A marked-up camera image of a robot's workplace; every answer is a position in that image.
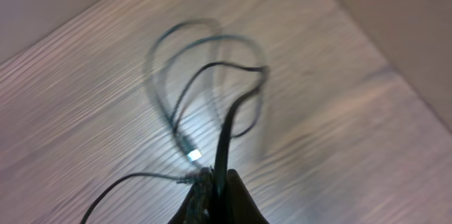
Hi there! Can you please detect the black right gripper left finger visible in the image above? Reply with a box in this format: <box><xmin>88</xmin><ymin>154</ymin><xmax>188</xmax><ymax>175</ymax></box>
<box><xmin>168</xmin><ymin>167</ymin><xmax>213</xmax><ymax>224</ymax></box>

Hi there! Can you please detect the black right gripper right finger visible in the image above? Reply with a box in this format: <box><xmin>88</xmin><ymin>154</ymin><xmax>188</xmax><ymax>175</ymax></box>
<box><xmin>227</xmin><ymin>169</ymin><xmax>268</xmax><ymax>224</ymax></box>

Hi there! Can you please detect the black USB cable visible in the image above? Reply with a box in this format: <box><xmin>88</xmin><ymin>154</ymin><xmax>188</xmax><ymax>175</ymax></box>
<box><xmin>143</xmin><ymin>18</ymin><xmax>268</xmax><ymax>163</ymax></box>
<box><xmin>80</xmin><ymin>60</ymin><xmax>271</xmax><ymax>224</ymax></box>

